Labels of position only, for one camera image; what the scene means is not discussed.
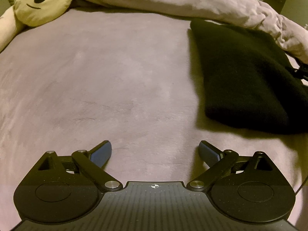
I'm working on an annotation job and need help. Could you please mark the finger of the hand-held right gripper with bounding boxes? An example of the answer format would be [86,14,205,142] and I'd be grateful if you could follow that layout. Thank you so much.
[287,62,308,81]

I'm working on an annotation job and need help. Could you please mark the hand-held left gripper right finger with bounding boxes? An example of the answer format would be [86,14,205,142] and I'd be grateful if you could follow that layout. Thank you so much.
[187,140,275,193]

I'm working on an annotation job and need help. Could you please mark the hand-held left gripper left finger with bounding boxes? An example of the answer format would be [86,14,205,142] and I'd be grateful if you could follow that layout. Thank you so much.
[38,140,122,193]

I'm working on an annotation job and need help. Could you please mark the black knit garment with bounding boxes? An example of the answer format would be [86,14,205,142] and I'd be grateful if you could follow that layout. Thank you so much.
[188,19,308,135]

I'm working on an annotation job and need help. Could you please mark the pink crumpled duvet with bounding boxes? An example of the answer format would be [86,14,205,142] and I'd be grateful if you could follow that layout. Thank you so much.
[73,0,308,62]

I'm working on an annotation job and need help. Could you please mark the yellow plush toy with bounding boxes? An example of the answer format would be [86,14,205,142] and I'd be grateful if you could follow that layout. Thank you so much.
[0,0,77,53]

